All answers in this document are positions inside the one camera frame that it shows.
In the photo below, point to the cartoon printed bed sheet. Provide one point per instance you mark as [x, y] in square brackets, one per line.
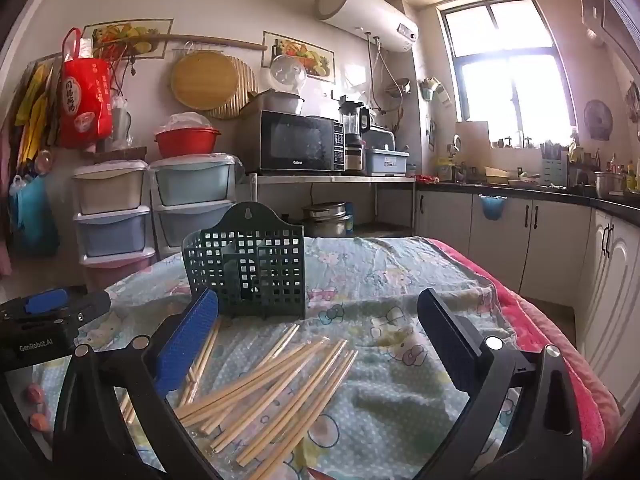
[390, 360]

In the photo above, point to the clear plastic bag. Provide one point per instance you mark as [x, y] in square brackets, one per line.
[187, 121]

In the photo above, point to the stacked steel pots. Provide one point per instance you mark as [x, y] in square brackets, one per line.
[327, 220]

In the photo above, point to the grey-blue dish bin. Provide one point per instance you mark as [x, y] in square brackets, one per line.
[387, 162]

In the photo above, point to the blue plastic bag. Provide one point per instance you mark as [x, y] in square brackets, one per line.
[32, 215]

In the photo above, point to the red blanket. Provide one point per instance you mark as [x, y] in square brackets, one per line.
[550, 335]

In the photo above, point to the group of wooden chopsticks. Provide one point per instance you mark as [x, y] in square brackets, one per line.
[280, 374]

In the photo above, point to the green wall holder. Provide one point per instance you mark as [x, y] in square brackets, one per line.
[430, 91]

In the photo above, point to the white cooking pot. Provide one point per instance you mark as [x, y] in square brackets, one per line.
[285, 104]

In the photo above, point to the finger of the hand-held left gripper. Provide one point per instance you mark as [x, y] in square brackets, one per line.
[90, 305]
[45, 302]

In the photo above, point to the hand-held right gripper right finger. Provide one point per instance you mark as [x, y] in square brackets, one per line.
[450, 335]

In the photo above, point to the clear plastic dome cover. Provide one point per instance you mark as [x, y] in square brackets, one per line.
[287, 75]

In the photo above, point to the blue hanging bin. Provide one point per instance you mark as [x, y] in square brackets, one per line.
[492, 209]

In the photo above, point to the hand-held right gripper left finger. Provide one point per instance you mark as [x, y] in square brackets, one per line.
[187, 345]

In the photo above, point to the cardboard box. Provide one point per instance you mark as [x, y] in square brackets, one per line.
[252, 105]

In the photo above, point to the black blender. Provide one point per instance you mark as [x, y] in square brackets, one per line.
[352, 130]

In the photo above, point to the black microwave oven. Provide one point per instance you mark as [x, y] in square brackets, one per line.
[295, 142]

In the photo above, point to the steel pot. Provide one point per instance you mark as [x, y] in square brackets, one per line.
[607, 185]

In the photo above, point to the white kitchen cabinets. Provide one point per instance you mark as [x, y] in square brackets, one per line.
[555, 245]

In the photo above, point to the metal shelf table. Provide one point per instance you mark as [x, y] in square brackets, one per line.
[330, 178]

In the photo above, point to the white water heater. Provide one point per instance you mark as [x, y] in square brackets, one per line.
[360, 10]

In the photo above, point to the black kitchen countertop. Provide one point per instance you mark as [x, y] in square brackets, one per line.
[525, 191]

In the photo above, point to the fruit wall poster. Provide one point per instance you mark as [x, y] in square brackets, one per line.
[125, 32]
[315, 57]

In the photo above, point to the cream blue pink drawer tower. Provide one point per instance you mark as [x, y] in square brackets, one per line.
[110, 190]

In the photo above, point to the blue knife holder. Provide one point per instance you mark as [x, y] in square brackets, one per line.
[554, 170]

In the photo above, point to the mint grey drawer tower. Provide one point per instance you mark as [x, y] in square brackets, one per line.
[192, 180]

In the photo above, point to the range hood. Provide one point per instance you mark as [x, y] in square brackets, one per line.
[610, 5]

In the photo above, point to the green plastic utensil basket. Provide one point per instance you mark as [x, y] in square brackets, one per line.
[250, 235]

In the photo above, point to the long wooden rolling pin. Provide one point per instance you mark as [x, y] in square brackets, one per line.
[200, 39]

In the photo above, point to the small wall fan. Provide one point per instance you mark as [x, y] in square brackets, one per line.
[598, 120]

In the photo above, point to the kitchen window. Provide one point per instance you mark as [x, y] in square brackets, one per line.
[500, 70]

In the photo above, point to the wicker basket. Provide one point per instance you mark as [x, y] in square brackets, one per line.
[122, 154]

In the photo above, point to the red shopping bag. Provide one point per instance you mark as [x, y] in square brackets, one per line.
[85, 105]

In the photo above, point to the yellow hanging cloth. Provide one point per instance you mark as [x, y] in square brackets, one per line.
[35, 105]

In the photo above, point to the round bamboo board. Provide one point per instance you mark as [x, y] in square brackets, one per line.
[202, 80]

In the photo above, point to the round bamboo mat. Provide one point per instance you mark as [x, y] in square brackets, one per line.
[247, 85]

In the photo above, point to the hanging metal strainer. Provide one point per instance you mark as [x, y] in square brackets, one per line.
[399, 87]

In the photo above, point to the person's left hand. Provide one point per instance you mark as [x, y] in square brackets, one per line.
[34, 393]

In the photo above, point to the red plastic basin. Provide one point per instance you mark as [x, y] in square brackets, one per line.
[187, 144]

